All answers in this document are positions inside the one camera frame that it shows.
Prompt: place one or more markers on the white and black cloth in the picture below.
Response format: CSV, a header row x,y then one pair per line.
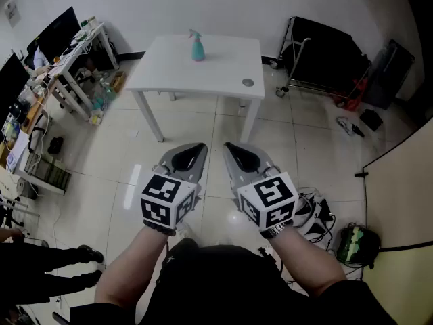
x,y
346,124

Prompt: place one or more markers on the white desk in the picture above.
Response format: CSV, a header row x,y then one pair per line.
x,y
72,59

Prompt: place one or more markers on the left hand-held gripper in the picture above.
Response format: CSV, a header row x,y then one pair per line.
x,y
159,201

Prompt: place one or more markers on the person's white shoe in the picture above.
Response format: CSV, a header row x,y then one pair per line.
x,y
184,230

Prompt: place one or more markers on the green and black device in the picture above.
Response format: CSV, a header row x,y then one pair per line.
x,y
358,245

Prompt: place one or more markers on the orange cup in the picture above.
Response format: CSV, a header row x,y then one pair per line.
x,y
57,59

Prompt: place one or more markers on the person's left forearm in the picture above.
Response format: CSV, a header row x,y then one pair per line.
x,y
128,266

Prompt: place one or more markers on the clear green plastic bottle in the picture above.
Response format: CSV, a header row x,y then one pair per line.
x,y
109,91

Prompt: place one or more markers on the beige board with black edge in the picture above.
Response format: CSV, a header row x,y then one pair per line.
x,y
399,198

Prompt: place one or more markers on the red plastic bag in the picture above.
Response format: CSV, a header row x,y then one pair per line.
x,y
352,102

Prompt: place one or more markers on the person's right forearm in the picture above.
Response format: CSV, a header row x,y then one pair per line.
x,y
304,262

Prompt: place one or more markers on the yellow wooden box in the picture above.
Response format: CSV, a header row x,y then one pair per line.
x,y
119,81

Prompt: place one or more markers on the white table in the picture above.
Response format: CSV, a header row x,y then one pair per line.
x,y
203,76

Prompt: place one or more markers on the dark grey bin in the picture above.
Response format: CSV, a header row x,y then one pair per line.
x,y
389,73

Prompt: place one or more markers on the white and black device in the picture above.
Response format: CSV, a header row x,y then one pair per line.
x,y
314,215

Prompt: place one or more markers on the white jar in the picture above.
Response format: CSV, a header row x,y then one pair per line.
x,y
92,21

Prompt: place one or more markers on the metal wristwatch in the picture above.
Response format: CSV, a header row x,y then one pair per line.
x,y
275,229

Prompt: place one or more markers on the black pouch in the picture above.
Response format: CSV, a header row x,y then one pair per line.
x,y
371,120

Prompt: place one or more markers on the pale yellow container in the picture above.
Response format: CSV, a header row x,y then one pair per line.
x,y
95,118

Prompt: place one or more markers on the black folding cart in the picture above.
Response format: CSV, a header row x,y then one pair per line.
x,y
324,56

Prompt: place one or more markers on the black dumbbell pair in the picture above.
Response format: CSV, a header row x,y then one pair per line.
x,y
55,145

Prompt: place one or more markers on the white wall notice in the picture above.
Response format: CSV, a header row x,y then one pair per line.
x,y
12,12

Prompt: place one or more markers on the cluttered wooden desk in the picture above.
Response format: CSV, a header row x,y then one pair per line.
x,y
32,110

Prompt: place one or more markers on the teal spray bottle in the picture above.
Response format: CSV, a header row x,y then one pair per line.
x,y
199,51

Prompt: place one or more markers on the green lidded jar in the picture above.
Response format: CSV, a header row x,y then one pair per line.
x,y
84,23

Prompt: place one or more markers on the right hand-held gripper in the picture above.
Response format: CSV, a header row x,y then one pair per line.
x,y
270,201

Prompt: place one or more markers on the teal container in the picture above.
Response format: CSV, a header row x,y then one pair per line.
x,y
96,104

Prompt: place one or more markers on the black monitor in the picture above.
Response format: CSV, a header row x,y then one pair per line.
x,y
57,34
11,83

